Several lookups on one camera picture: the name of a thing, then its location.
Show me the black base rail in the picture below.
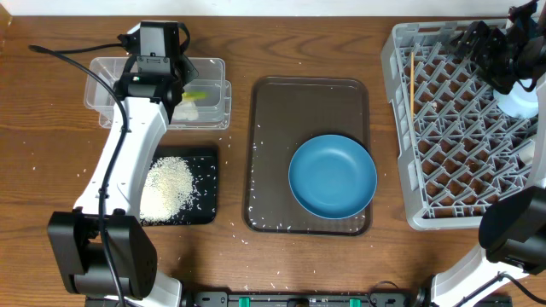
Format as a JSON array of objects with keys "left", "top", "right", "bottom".
[{"left": 181, "top": 292, "right": 411, "bottom": 307}]

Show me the light blue bowl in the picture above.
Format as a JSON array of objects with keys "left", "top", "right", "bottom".
[{"left": 493, "top": 79, "right": 539, "bottom": 119}]

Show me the dark blue plate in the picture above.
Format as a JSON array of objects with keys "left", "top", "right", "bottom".
[{"left": 288, "top": 135, "right": 378, "bottom": 220}]

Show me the white cup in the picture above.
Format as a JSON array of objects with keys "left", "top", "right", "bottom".
[{"left": 518, "top": 136, "right": 536, "bottom": 165}]

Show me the grey dishwasher rack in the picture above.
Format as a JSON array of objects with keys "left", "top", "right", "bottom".
[{"left": 380, "top": 20, "right": 539, "bottom": 231}]

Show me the clear plastic bin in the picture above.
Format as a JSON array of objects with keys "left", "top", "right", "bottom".
[{"left": 83, "top": 56, "right": 227, "bottom": 124}]

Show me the white tissue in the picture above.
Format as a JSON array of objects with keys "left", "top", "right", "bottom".
[{"left": 172, "top": 101, "right": 199, "bottom": 121}]

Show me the black plastic bin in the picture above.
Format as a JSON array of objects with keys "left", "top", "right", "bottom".
[{"left": 140, "top": 146, "right": 219, "bottom": 226}]

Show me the pile of white rice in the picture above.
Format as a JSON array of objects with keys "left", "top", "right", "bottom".
[{"left": 140, "top": 157, "right": 197, "bottom": 224}]

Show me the yellow green snack wrapper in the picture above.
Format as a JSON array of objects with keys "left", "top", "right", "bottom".
[{"left": 182, "top": 91, "right": 208, "bottom": 101}]

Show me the wooden chopstick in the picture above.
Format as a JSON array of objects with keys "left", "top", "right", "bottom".
[{"left": 409, "top": 51, "right": 415, "bottom": 127}]

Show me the dark brown serving tray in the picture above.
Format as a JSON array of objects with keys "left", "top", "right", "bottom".
[{"left": 243, "top": 77, "right": 372, "bottom": 236}]

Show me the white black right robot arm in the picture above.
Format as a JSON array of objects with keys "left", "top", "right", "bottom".
[{"left": 410, "top": 0, "right": 545, "bottom": 306}]

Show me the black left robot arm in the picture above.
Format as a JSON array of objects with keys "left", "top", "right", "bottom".
[{"left": 47, "top": 20, "right": 198, "bottom": 306}]

